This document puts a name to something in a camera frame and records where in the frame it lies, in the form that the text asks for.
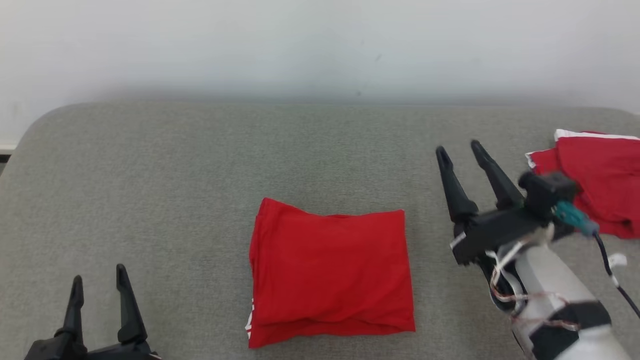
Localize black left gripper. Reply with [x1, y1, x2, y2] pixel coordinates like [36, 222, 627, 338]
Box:
[24, 263, 162, 360]

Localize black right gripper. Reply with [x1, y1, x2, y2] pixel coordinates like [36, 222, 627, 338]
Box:
[435, 140, 556, 267]

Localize red garment white stripes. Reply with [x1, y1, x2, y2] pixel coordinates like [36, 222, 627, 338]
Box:
[525, 129, 640, 240]

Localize grey fabric sofa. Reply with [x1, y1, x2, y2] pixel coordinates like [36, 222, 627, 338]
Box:
[0, 101, 640, 360]

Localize red jersey white striped trim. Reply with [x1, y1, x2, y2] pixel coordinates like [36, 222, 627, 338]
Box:
[245, 197, 417, 349]

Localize black cable with teal plug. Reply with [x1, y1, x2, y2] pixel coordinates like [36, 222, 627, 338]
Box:
[554, 201, 640, 321]

